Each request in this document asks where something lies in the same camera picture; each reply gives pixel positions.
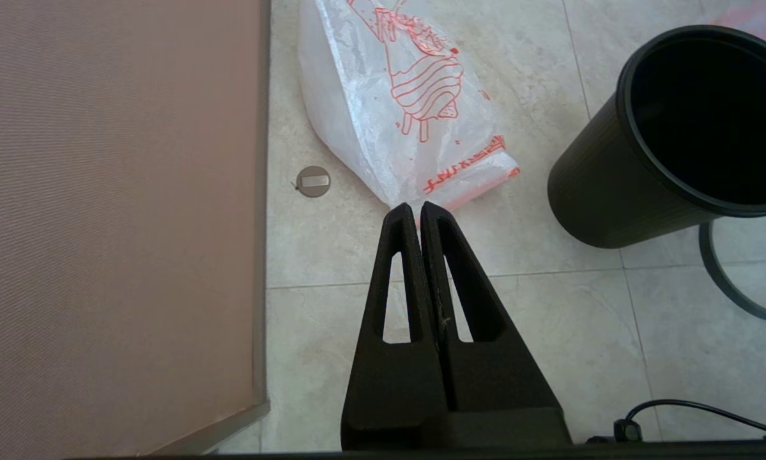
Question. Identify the white bag with red print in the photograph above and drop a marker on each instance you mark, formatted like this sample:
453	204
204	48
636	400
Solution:
370	115

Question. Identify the round metal floor drain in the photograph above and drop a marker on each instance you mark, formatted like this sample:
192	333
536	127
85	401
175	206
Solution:
312	181

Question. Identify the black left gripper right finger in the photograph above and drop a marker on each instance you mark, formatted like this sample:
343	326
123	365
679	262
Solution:
497	377

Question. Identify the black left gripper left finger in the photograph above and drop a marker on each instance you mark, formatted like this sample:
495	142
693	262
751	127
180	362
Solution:
389	383

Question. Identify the black round trash bin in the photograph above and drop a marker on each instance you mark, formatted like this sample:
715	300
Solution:
600	191

